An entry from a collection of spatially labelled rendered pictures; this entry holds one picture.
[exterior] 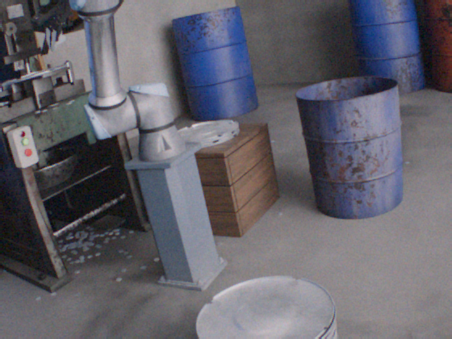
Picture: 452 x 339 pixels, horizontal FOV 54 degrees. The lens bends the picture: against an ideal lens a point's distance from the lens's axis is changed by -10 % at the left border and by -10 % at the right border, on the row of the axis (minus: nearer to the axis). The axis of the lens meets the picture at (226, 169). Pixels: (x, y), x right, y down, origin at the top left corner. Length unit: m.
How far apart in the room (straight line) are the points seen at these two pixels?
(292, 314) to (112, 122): 0.76
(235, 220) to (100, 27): 0.94
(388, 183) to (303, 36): 3.18
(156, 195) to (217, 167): 0.36
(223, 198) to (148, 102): 0.57
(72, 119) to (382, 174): 1.23
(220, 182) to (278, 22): 3.34
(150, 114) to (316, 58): 3.53
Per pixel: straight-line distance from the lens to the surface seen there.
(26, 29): 2.05
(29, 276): 2.01
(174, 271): 1.63
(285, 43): 4.99
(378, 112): 1.76
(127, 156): 2.05
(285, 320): 0.98
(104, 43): 1.31
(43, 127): 1.87
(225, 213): 1.87
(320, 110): 1.76
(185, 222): 1.52
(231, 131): 1.93
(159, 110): 1.46
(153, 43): 4.23
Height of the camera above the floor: 0.85
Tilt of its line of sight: 18 degrees down
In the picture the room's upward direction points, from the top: 12 degrees counter-clockwise
